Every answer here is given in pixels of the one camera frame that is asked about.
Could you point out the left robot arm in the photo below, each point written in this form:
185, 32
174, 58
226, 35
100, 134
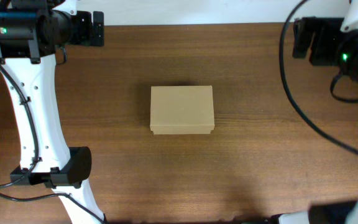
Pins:
30, 34

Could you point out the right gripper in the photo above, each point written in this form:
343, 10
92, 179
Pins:
300, 38

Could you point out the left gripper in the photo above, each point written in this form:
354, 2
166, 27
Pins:
96, 28

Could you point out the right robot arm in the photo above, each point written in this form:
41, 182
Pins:
343, 88

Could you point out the cardboard box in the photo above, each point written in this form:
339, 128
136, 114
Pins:
181, 110

